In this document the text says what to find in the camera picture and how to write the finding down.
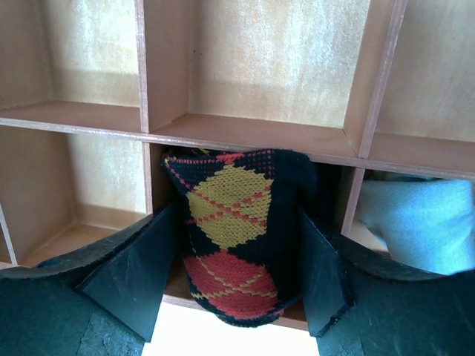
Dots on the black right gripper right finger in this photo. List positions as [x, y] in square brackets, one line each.
[358, 302]

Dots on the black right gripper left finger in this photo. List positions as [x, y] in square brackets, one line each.
[101, 299]

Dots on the red yellow argyle sock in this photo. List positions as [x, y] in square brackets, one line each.
[242, 240]

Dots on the rolled grey sock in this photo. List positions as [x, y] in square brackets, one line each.
[425, 223]

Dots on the brown wooden compartment tray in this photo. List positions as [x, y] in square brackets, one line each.
[92, 92]

